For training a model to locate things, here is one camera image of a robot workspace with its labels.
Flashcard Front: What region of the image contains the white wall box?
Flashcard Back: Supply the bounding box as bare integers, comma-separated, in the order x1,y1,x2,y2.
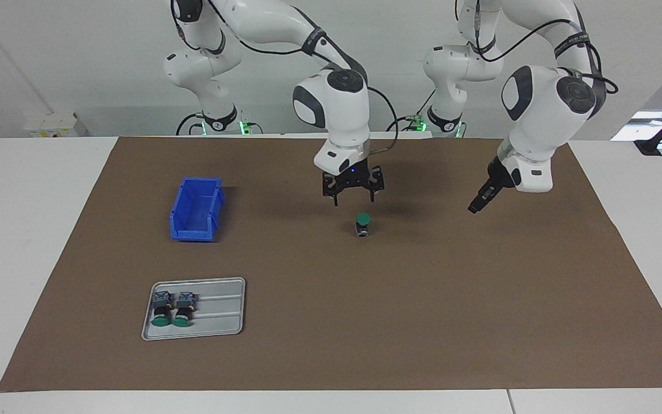
24,112,88,138

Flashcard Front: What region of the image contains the grey metal tray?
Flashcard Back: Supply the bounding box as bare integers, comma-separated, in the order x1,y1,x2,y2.
141,277,247,341

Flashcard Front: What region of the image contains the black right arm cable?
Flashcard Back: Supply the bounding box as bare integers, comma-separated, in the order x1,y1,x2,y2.
171,0,401,155

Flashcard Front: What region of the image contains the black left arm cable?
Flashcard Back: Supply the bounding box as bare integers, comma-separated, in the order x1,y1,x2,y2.
455,0,619,96

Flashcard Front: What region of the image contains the black base power cable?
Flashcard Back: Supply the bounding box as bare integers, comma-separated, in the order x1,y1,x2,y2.
387,89,438,132
176,112,205,136

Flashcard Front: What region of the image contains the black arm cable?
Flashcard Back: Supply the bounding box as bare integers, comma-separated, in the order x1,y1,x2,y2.
171,0,401,155
455,0,619,96

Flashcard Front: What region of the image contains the blue plastic storage bin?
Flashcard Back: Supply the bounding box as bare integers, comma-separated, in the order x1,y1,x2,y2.
170,177,226,242

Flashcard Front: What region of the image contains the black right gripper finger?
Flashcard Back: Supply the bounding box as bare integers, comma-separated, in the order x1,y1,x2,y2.
367,166,385,203
322,172,344,206

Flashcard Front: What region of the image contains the brown table mat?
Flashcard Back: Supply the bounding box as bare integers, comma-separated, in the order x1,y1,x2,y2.
0,137,662,392

